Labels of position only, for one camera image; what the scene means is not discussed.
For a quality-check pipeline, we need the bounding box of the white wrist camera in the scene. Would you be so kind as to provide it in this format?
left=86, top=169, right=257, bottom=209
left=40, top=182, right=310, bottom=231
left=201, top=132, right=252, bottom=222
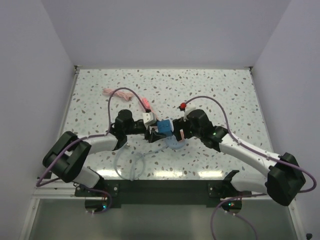
left=142, top=111, right=157, bottom=128
left=178, top=102, right=196, bottom=122

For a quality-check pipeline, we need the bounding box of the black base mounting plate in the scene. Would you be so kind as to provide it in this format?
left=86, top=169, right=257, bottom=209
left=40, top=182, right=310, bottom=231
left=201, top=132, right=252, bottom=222
left=74, top=178, right=253, bottom=210

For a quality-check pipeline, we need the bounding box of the orange pink plug adapter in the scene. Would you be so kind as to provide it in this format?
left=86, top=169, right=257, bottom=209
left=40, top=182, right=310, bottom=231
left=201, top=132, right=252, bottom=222
left=180, top=129, right=185, bottom=142

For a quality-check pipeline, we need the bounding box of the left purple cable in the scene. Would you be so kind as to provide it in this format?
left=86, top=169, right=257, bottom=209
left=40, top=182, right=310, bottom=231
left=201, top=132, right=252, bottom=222
left=36, top=86, right=151, bottom=216

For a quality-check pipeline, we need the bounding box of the pink power strip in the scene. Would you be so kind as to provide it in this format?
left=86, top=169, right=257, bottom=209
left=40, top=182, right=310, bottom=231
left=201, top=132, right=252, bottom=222
left=102, top=88, right=159, bottom=120

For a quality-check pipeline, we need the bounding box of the purple cable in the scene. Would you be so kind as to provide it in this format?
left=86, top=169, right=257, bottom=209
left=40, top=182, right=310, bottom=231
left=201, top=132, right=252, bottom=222
left=184, top=95, right=316, bottom=240
left=36, top=86, right=151, bottom=216

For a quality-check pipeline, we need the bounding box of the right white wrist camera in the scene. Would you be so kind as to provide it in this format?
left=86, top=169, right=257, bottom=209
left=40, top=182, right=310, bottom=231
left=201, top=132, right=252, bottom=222
left=178, top=102, right=196, bottom=122

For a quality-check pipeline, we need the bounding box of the blue round socket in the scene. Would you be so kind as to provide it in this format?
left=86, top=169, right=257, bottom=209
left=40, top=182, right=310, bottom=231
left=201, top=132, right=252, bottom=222
left=164, top=135, right=187, bottom=150

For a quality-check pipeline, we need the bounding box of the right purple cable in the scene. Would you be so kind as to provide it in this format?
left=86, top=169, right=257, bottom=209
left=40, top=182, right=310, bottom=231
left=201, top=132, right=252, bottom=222
left=184, top=95, right=316, bottom=240

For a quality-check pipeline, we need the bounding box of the aluminium front rail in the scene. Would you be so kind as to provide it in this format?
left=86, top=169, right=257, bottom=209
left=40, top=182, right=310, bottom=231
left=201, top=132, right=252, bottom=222
left=31, top=174, right=297, bottom=201

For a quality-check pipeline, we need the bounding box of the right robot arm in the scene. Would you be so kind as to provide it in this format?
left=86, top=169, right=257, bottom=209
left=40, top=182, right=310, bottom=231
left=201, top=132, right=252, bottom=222
left=172, top=109, right=306, bottom=206

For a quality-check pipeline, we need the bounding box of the blue cube socket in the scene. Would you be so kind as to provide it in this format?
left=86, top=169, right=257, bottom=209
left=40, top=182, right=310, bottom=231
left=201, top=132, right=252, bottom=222
left=157, top=119, right=173, bottom=137

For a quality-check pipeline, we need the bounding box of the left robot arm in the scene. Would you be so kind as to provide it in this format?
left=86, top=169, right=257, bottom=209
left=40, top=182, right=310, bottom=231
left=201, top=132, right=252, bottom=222
left=42, top=109, right=167, bottom=196

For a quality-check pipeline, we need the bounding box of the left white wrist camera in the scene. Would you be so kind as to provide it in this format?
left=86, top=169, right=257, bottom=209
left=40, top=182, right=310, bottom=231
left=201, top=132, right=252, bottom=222
left=142, top=111, right=157, bottom=128

